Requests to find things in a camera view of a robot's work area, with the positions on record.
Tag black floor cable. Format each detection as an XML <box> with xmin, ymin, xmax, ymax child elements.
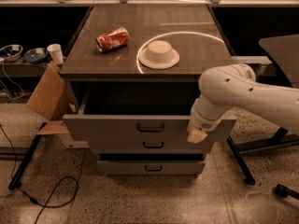
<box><xmin>0</xmin><ymin>123</ymin><xmax>79</xmax><ymax>224</ymax></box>

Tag crushed red soda can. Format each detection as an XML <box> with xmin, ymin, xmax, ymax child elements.
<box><xmin>95</xmin><ymin>27</ymin><xmax>129</xmax><ymax>52</ymax></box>

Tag blue patterned bowl right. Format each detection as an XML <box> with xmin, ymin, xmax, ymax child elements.
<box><xmin>23</xmin><ymin>48</ymin><xmax>49</xmax><ymax>63</ymax></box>

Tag grey drawer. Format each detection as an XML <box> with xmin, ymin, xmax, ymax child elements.
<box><xmin>62</xmin><ymin>91</ymin><xmax>237</xmax><ymax>143</ymax></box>
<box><xmin>97</xmin><ymin>161</ymin><xmax>205</xmax><ymax>175</ymax></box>
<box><xmin>89</xmin><ymin>141</ymin><xmax>212</xmax><ymax>154</ymax></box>

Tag brown cardboard box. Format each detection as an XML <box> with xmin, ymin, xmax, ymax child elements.
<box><xmin>26</xmin><ymin>62</ymin><xmax>72</xmax><ymax>135</ymax></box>

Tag upside-down white bowl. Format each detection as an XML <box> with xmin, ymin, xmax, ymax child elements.
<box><xmin>138</xmin><ymin>40</ymin><xmax>179</xmax><ymax>69</ymax></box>

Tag black table frame leg left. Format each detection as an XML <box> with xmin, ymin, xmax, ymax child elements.
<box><xmin>8</xmin><ymin>134</ymin><xmax>42</xmax><ymax>190</ymax></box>

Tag blue patterned bowl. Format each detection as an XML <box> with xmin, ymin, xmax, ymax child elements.
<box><xmin>0</xmin><ymin>44</ymin><xmax>23</xmax><ymax>63</ymax></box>
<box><xmin>23</xmin><ymin>48</ymin><xmax>49</xmax><ymax>63</ymax></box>

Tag grey top drawer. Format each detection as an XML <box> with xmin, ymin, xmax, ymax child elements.
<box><xmin>62</xmin><ymin>91</ymin><xmax>237</xmax><ymax>143</ymax></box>

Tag black table frame leg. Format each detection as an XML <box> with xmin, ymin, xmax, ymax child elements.
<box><xmin>227</xmin><ymin>136</ymin><xmax>255</xmax><ymax>186</ymax></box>
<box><xmin>8</xmin><ymin>134</ymin><xmax>42</xmax><ymax>190</ymax></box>

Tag white paper cup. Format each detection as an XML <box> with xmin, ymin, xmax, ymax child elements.
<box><xmin>47</xmin><ymin>44</ymin><xmax>64</xmax><ymax>64</ymax></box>

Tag grey middle drawer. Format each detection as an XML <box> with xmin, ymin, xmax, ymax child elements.
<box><xmin>89</xmin><ymin>141</ymin><xmax>212</xmax><ymax>154</ymax></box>

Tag blue patterned bowl left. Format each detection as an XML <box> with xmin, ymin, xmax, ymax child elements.
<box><xmin>0</xmin><ymin>44</ymin><xmax>23</xmax><ymax>63</ymax></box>

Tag grey bottom drawer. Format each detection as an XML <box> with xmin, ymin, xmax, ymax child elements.
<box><xmin>97</xmin><ymin>161</ymin><xmax>205</xmax><ymax>175</ymax></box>

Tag grey drawer cabinet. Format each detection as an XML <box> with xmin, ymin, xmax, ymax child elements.
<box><xmin>61</xmin><ymin>4</ymin><xmax>235</xmax><ymax>162</ymax></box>

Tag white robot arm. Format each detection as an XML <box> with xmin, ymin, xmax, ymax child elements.
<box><xmin>187</xmin><ymin>63</ymin><xmax>299</xmax><ymax>144</ymax></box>

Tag black table frame leg right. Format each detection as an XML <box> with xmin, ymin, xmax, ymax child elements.
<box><xmin>227</xmin><ymin>136</ymin><xmax>255</xmax><ymax>186</ymax></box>

